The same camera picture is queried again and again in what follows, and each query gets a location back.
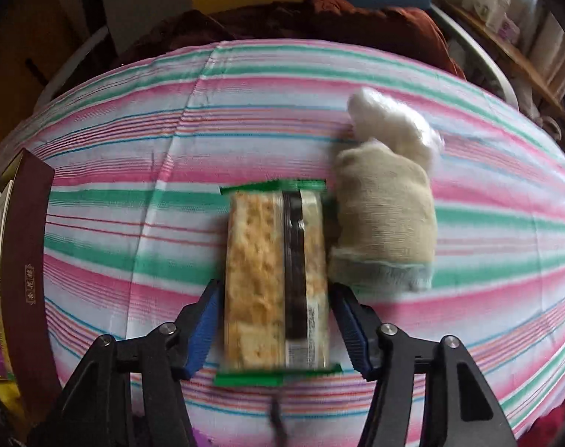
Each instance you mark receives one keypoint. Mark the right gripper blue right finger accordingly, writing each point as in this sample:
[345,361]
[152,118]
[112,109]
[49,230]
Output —
[358,325]

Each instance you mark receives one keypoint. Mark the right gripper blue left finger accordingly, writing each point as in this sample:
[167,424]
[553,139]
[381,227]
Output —
[197,325]

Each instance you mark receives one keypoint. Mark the green cracker packet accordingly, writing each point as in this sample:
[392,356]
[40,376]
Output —
[276,309]

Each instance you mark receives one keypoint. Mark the beige knitted sock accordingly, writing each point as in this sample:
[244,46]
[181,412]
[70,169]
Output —
[387,219]

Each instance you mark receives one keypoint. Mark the striped pink green bedsheet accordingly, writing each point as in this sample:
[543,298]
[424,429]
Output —
[137,226]

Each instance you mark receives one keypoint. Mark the dark red blanket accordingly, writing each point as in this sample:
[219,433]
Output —
[409,32]

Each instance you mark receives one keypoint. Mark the wooden side table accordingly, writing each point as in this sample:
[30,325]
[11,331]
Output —
[516,60]

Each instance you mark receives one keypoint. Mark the white bottles on table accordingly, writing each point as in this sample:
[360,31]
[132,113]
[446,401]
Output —
[493,14]

